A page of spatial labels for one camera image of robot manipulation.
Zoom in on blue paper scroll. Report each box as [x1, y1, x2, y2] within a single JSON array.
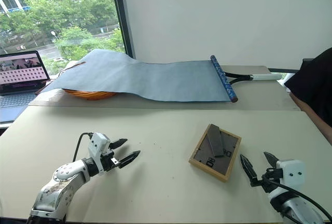
[[41, 48, 233, 103]]

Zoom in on blue patterned scroll rod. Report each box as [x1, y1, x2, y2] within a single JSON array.
[[210, 54, 239, 104]]

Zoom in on person in black shirt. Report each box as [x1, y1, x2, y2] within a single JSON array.
[[284, 47, 332, 145]]

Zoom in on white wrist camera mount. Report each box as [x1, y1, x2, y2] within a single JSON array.
[[275, 159, 307, 192], [87, 132, 111, 174]]

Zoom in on wooden picture frame face-down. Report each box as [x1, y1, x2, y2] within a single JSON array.
[[188, 123, 243, 183]]

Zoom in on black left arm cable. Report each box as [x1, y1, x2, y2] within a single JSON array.
[[72, 132, 94, 163]]

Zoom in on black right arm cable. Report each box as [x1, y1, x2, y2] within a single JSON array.
[[269, 179, 332, 222]]

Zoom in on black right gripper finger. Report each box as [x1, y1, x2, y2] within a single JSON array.
[[263, 151, 280, 169], [239, 153, 262, 188]]

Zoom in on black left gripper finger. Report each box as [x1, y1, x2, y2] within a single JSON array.
[[108, 138, 129, 150], [118, 150, 142, 169]]

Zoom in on open laptop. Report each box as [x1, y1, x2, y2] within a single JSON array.
[[0, 50, 51, 124]]

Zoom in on dark window frame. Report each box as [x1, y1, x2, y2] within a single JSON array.
[[108, 0, 137, 59]]

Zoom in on orange woven basket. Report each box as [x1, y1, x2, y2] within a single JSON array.
[[63, 88, 118, 101]]

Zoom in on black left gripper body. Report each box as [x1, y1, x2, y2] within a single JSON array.
[[100, 149, 120, 173]]

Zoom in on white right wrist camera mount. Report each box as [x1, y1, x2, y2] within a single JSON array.
[[275, 159, 307, 192]]

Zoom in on black racket with white handle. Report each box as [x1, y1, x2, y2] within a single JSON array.
[[222, 71, 283, 85]]

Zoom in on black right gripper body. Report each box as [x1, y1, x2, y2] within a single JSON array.
[[260, 167, 284, 194]]

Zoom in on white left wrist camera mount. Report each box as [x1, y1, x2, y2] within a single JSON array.
[[87, 132, 111, 174]]

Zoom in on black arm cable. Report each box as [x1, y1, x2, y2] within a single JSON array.
[[269, 179, 332, 222], [72, 132, 94, 163]]

